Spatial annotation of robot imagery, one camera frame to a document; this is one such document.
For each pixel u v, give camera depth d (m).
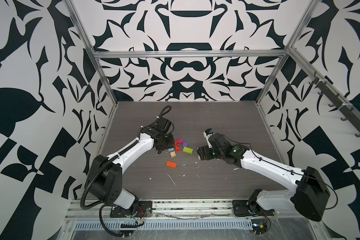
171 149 0.77
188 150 0.95
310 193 0.41
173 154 0.92
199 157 0.76
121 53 0.98
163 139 0.59
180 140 0.97
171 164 0.89
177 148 0.93
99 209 0.68
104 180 0.43
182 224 0.71
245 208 0.74
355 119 0.54
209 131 0.74
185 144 0.96
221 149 0.61
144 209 0.74
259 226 0.71
